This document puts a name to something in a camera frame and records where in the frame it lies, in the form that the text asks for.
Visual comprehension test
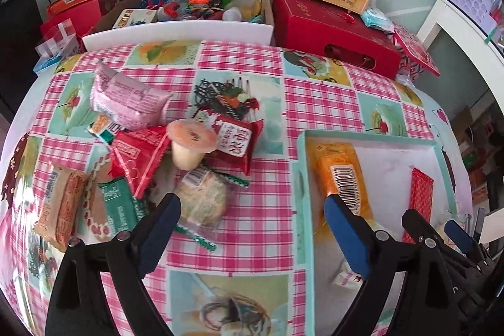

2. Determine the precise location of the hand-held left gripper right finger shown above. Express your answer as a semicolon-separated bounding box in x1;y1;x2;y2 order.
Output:
324;193;461;336

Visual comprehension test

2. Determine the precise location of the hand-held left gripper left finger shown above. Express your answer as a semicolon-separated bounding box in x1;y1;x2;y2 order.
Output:
44;193;182;336

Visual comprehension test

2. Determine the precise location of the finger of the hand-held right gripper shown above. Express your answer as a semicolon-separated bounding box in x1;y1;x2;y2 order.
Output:
401;208;438;244
444;220;479;256

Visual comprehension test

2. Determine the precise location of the red wafer packet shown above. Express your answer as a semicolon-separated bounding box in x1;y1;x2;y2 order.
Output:
401;167;434;244

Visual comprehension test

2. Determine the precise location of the white snack packet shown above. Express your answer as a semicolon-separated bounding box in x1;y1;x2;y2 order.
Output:
330;259;366;288

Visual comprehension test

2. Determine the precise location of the green snack packet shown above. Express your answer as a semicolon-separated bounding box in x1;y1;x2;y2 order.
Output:
97;179;151;239

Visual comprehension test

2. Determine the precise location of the clear rice cracker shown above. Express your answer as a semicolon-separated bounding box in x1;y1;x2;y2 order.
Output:
172;164;249;252

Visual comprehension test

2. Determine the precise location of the teal cardboard tray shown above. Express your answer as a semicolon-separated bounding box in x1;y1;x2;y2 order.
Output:
290;129;461;336

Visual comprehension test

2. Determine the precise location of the long orange snack packet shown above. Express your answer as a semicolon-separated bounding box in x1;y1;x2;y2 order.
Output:
314;142;374;239

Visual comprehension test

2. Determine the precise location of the red patterned snack packet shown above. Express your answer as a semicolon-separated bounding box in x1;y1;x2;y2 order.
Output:
109;125;171;200

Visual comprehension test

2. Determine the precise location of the brown biscuit packet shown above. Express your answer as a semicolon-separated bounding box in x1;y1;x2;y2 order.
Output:
33;162;92;252

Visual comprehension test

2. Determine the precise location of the orange lidded jelly cup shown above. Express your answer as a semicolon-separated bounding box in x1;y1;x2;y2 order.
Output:
165;119;218;170

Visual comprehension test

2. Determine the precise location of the red packet with white label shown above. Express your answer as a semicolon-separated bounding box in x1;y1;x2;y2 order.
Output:
196;111;265;176

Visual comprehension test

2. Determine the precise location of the small orange green packet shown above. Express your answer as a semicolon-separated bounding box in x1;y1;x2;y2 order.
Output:
87;113;119;142

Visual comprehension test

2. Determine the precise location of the pink snack packet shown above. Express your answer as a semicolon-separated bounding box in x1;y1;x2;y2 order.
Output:
91;60;174;131

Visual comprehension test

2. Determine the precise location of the pink checked tablecloth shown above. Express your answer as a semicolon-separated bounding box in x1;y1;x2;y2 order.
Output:
0;39;477;336

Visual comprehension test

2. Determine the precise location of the white cartoon bed sheet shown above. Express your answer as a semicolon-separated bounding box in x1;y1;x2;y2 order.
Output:
417;88;475;219

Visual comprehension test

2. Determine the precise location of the red patterned lidded box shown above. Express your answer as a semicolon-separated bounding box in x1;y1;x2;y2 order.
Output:
393;23;442;78

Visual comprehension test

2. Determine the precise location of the white shelf unit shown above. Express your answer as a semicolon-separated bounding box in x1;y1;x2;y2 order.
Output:
415;0;504;112

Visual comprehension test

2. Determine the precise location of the cardboard box of toys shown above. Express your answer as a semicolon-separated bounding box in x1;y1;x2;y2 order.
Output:
82;0;275;53

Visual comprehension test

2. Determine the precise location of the blue face mask pack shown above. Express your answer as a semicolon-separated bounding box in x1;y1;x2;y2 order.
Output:
360;6;395;33

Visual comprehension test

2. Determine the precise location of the large red gift box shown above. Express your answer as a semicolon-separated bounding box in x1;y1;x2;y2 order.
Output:
272;0;403;79

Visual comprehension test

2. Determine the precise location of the small card game box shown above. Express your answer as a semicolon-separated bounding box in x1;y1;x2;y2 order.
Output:
113;8;159;30

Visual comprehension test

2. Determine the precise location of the clear plastic box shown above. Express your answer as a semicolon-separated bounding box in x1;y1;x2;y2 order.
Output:
35;18;78;61

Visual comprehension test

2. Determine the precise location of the red boxes stack left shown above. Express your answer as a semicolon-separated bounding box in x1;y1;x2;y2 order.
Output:
40;0;138;39

